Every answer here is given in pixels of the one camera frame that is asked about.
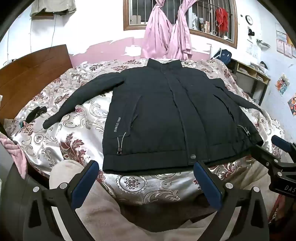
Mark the wooden shelf unit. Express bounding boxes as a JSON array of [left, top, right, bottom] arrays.
[[230, 58, 271, 106]]

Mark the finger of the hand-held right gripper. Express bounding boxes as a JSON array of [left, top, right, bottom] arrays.
[[271, 135, 296, 154], [251, 144, 288, 173]]

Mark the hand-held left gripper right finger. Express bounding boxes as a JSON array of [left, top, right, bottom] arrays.
[[193, 161, 270, 241]]

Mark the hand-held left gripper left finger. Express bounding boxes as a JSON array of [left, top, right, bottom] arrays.
[[23, 160, 100, 241]]

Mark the colourful wall poster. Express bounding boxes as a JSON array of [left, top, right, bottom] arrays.
[[275, 74, 291, 96], [287, 93, 296, 116]]

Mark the pink curtain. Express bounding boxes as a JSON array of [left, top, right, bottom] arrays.
[[166, 0, 193, 60], [141, 0, 174, 59]]

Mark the wooden headboard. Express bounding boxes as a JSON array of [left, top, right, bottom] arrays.
[[0, 44, 73, 120]]

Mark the floral satin bedspread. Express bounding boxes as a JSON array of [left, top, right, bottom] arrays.
[[10, 58, 286, 207]]

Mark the thin wall cable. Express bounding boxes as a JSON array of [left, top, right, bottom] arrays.
[[47, 16, 57, 56]]

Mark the small wall shelf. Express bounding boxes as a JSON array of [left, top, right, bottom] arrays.
[[255, 39, 271, 49]]

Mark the cloth-covered wall unit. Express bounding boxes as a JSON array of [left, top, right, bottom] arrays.
[[30, 0, 77, 17]]

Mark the black jacket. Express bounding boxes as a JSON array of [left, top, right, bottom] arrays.
[[43, 58, 264, 173]]

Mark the dark object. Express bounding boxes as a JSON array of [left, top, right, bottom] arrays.
[[25, 106, 48, 123]]

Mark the barred wooden window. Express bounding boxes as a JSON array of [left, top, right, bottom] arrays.
[[123, 0, 238, 49]]

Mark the blue backpack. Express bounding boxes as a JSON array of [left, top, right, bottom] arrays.
[[213, 49, 232, 66]]

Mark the pink towel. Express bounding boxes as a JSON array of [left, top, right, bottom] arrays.
[[0, 136, 28, 179]]

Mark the red hanging cloth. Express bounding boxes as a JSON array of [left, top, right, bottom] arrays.
[[215, 7, 230, 37]]

